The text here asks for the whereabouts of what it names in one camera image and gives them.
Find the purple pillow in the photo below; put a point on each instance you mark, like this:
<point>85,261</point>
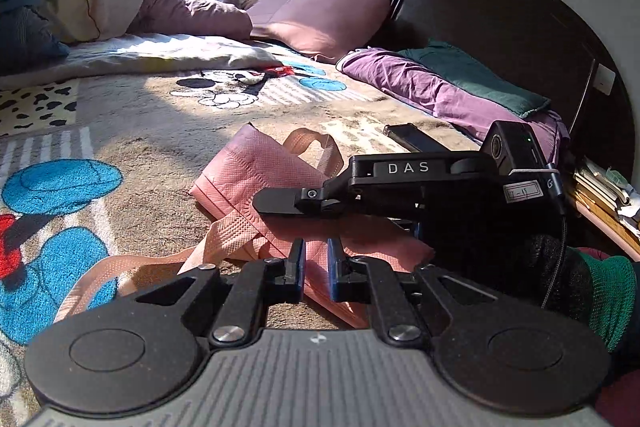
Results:
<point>425,92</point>

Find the printed cartoon blanket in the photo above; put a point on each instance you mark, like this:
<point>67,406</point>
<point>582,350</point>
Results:
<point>150,132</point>

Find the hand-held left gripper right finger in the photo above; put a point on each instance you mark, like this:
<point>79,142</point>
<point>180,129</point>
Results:
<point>333,274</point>

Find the black smartphone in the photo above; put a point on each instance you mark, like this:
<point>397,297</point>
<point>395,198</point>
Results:
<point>410,138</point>

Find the pink shopping bag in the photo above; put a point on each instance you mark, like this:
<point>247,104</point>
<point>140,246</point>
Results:
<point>250,172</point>

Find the person's right forearm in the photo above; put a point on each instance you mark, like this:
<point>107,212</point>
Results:
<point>612,297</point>

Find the white headboard sticker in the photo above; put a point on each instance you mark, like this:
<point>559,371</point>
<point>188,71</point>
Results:
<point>604,79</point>

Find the stack of papers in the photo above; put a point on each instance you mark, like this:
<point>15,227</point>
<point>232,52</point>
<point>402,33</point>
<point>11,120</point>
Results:
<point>605,202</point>

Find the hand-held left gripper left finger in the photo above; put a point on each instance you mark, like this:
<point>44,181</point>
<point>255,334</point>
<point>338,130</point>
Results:
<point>299,269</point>

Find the person's right hand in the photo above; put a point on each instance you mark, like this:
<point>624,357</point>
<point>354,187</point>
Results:
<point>555,272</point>

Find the green cloth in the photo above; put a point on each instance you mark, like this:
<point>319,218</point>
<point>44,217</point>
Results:
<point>475,74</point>

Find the dark wooden headboard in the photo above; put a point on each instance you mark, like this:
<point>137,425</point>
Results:
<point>500,32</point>

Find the pink pillow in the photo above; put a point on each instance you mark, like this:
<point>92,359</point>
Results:
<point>320,22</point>

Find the white patterned sheet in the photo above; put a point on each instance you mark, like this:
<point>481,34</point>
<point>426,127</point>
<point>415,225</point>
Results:
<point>150,54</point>

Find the dark blue clothing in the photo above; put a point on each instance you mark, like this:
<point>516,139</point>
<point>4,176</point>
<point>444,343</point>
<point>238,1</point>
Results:
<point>25,27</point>

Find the mauve quilt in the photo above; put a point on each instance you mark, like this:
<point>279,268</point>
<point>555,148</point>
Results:
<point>190,14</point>

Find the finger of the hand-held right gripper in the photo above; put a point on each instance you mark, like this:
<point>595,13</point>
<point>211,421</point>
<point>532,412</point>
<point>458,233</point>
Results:
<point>285,203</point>

